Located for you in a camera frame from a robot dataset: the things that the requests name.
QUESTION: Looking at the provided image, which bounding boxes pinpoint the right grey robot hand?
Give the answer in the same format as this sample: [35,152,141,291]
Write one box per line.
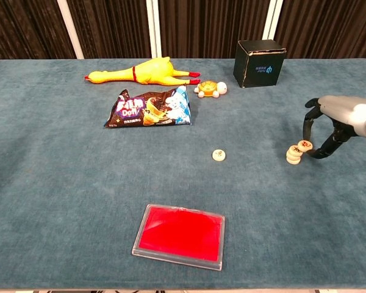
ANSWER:
[303,95,366,159]

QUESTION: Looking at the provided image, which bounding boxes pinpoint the black cardboard box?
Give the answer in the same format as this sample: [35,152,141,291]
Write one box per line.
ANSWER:
[233,39,287,89]

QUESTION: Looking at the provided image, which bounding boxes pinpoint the orange turtle toy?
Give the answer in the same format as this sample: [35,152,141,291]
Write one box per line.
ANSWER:
[193,79,228,99]

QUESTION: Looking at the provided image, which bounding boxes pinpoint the brown blue snack bag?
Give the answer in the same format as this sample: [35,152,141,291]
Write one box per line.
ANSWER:
[104,85,192,129]

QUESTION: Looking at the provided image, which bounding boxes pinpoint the teal table cloth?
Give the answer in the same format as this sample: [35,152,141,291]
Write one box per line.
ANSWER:
[0,57,366,290]

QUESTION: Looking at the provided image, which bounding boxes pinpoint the dark brown curtain panel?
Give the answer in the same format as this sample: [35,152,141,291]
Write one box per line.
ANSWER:
[274,0,366,63]
[157,0,271,59]
[0,0,76,60]
[67,0,153,59]

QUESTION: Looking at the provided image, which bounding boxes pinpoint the white partition frame post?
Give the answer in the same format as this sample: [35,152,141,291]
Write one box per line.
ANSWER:
[262,0,284,41]
[57,0,85,60]
[146,0,162,59]

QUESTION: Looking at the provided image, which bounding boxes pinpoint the yellow rubber chicken toy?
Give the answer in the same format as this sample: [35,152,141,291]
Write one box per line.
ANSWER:
[84,56,201,86]

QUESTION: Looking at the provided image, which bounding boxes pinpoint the red card in sleeve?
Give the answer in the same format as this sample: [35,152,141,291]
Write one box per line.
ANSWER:
[131,203,226,272]

